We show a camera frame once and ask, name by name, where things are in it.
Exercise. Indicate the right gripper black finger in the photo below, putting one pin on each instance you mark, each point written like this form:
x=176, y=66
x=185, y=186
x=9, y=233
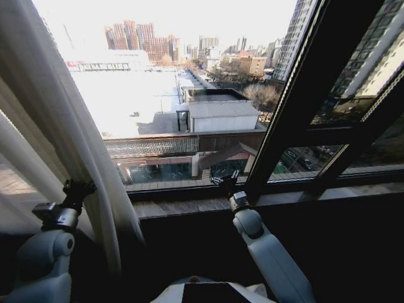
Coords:
x=235, y=175
x=216, y=180

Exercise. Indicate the grey stone window sill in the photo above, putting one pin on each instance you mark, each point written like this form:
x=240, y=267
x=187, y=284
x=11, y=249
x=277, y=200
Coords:
x=189, y=205

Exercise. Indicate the pale tall apartment tower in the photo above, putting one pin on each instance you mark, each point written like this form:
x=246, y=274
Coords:
x=292, y=41

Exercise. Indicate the white robot front shell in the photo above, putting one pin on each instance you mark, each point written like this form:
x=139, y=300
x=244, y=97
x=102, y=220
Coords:
x=208, y=292

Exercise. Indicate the grey rooftop shed building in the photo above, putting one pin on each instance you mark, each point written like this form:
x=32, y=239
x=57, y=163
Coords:
x=221, y=115

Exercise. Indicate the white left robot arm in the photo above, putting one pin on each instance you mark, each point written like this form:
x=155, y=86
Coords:
x=38, y=252

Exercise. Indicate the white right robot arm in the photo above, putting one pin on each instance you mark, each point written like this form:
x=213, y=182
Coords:
x=271, y=252

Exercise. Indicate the black window frame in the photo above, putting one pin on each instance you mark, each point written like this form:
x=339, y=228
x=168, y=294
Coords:
x=318, y=63

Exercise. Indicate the bare brown tree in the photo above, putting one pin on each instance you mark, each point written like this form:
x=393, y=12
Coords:
x=262, y=96

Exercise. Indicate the red high-rise building cluster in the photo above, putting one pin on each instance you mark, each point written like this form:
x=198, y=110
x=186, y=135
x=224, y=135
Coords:
x=142, y=39

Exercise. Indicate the cream white curtain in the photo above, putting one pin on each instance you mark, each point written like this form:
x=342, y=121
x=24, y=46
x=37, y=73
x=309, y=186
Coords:
x=38, y=104

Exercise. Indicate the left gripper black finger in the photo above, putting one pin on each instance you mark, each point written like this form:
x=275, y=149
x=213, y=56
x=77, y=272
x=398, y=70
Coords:
x=66, y=183
x=91, y=184

